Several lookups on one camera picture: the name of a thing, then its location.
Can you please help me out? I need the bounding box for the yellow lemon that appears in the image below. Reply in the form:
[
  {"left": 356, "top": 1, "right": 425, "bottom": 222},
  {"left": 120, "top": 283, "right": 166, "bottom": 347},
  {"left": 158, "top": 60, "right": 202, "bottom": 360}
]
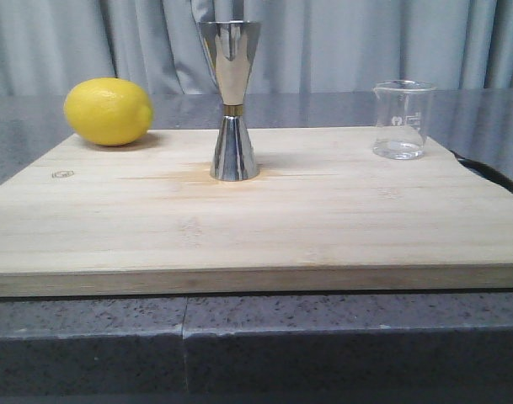
[{"left": 63, "top": 77, "right": 153, "bottom": 146}]

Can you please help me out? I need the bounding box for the light wooden cutting board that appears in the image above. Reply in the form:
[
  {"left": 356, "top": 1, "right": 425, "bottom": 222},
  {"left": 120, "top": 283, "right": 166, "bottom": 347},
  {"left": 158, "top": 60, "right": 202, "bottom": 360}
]
[{"left": 0, "top": 127, "right": 513, "bottom": 297}]

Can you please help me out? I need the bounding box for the steel jigger measuring cup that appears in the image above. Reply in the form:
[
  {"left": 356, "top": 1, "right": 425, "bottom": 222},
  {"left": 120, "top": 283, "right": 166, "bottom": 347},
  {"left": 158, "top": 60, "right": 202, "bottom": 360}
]
[{"left": 197, "top": 20, "right": 260, "bottom": 182}]

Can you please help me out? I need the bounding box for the clear glass beaker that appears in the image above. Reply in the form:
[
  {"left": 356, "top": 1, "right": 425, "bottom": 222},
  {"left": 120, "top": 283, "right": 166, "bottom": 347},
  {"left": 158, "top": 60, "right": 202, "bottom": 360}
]
[{"left": 372, "top": 79, "right": 436, "bottom": 161}]

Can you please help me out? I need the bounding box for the black cutting board handle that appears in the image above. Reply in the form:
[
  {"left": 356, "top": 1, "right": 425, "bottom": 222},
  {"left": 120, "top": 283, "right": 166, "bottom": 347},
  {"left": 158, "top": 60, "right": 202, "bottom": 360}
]
[{"left": 451, "top": 150, "right": 513, "bottom": 194}]

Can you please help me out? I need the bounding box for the grey curtain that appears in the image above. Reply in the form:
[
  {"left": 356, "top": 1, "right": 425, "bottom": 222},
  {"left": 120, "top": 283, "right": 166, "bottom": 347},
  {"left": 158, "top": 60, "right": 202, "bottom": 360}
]
[{"left": 0, "top": 1, "right": 513, "bottom": 96}]

